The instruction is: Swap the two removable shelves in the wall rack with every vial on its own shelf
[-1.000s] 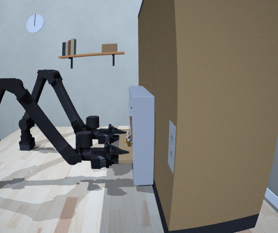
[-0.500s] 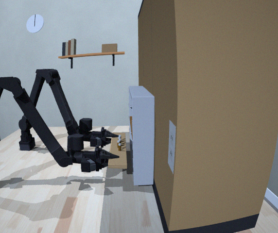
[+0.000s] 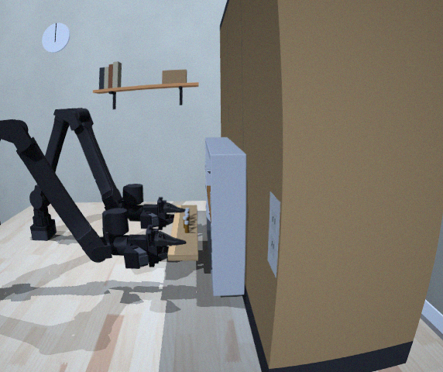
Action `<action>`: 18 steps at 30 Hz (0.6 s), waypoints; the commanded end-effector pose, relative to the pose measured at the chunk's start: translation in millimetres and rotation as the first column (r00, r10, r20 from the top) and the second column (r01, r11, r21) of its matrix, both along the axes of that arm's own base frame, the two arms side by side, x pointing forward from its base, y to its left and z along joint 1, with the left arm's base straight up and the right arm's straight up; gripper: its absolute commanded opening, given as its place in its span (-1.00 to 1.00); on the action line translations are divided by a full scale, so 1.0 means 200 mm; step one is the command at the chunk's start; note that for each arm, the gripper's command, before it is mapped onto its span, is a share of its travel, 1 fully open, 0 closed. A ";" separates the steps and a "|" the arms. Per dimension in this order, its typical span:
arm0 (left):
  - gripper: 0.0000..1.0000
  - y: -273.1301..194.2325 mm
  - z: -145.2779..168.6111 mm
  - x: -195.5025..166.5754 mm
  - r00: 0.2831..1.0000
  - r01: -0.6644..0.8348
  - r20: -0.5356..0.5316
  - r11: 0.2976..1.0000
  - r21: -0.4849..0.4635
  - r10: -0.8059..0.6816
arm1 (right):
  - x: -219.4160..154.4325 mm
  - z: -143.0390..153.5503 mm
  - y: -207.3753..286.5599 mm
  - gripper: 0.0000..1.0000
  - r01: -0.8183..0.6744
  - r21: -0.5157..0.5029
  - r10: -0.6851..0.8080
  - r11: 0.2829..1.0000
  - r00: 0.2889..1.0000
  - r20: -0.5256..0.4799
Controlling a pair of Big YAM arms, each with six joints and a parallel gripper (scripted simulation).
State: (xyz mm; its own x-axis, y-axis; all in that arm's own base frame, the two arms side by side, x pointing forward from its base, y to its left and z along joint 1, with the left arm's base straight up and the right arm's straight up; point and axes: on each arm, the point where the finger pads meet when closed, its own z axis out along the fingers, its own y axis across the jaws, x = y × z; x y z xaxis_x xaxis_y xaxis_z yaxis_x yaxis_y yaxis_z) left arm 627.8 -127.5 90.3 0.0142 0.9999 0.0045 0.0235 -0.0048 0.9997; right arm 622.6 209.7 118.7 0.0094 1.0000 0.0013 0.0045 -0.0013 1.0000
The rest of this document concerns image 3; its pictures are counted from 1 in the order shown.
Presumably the light blue rectangular rack frame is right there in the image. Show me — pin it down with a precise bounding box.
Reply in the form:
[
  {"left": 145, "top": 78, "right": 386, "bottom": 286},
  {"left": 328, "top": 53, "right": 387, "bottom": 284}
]
[{"left": 205, "top": 137, "right": 246, "bottom": 296}]

